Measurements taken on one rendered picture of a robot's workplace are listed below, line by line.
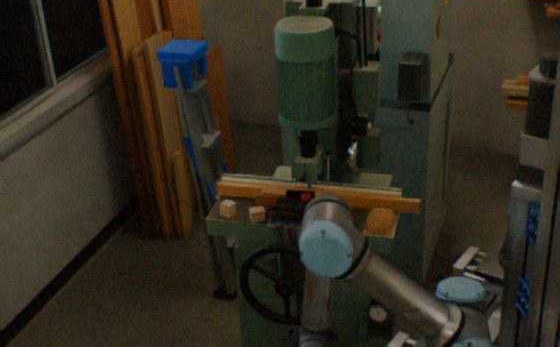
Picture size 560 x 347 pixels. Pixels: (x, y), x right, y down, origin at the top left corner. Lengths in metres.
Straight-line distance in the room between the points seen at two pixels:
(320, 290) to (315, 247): 0.28
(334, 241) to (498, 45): 3.15
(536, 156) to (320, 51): 0.70
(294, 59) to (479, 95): 2.63
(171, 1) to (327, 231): 2.56
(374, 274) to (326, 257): 0.12
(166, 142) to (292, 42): 1.73
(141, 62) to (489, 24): 1.98
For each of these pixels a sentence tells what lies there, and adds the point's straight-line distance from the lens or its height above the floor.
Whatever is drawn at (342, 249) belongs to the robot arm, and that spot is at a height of 1.28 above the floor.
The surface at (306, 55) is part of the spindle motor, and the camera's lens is 2.35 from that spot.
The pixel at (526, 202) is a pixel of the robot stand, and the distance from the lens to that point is 2.09.
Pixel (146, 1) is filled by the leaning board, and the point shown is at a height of 1.13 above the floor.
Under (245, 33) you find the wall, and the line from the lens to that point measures 5.12.
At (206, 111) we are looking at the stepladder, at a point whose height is 0.85.
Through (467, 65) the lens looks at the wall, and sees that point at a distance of 4.82.
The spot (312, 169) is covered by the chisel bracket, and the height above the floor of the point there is 1.05.
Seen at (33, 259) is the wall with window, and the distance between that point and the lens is 3.75.
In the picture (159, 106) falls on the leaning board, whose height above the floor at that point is 0.73.
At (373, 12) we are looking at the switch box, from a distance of 2.65.
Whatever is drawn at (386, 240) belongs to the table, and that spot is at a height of 0.89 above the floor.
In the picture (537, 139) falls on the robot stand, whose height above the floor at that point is 1.37.
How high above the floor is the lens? 2.25
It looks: 28 degrees down
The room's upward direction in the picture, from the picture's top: 3 degrees counter-clockwise
